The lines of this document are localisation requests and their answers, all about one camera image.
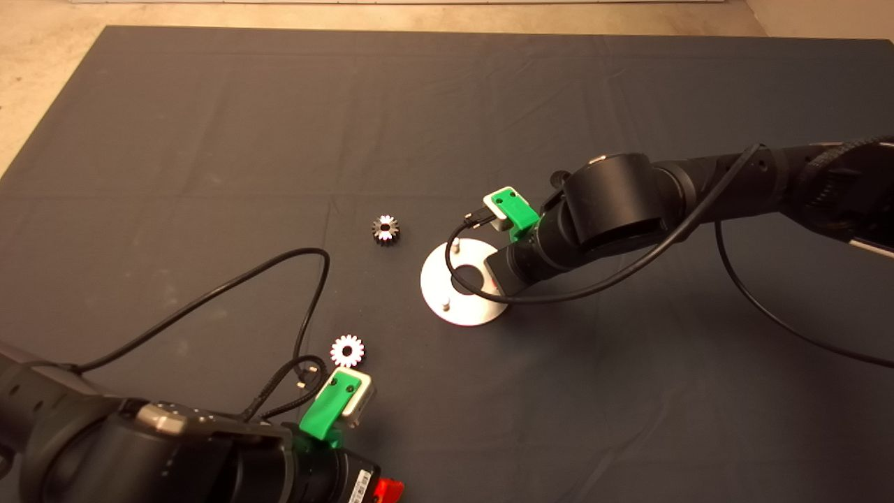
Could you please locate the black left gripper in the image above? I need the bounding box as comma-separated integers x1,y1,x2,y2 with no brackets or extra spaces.
283,423,406,503

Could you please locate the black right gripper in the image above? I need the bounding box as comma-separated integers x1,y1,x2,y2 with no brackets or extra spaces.
485,213,586,298

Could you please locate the small steel planetary gear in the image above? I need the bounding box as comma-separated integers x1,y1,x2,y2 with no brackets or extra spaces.
372,214,401,247
330,335,365,369

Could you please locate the round metal carrier plate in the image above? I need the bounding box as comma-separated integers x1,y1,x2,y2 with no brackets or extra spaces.
420,238,509,326

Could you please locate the dark grey table cloth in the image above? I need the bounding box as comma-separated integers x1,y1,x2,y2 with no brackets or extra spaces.
0,27,894,503

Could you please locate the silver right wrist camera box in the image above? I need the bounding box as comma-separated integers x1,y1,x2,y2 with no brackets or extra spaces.
483,186,519,233

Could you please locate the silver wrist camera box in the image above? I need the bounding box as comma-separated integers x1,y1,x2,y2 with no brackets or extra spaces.
483,186,519,233
334,368,376,428

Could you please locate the black right camera cable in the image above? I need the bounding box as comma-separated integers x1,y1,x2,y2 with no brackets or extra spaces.
445,143,894,369

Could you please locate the black camera cable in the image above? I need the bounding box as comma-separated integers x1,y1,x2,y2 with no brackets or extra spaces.
445,143,894,369
73,247,332,388

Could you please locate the green right camera mount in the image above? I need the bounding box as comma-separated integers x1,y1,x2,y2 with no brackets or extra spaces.
489,189,540,242

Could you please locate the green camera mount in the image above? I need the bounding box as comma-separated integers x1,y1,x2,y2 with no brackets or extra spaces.
489,189,540,242
299,369,362,442

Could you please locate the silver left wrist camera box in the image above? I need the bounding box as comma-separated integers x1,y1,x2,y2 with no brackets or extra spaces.
334,368,376,428

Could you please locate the green left camera mount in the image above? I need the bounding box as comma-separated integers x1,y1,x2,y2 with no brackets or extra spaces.
299,369,362,442

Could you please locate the braided black left arm cable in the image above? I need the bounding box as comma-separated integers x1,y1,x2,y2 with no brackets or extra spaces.
244,355,329,420

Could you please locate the black left camera cable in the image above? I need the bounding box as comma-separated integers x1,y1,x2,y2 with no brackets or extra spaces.
73,247,332,388

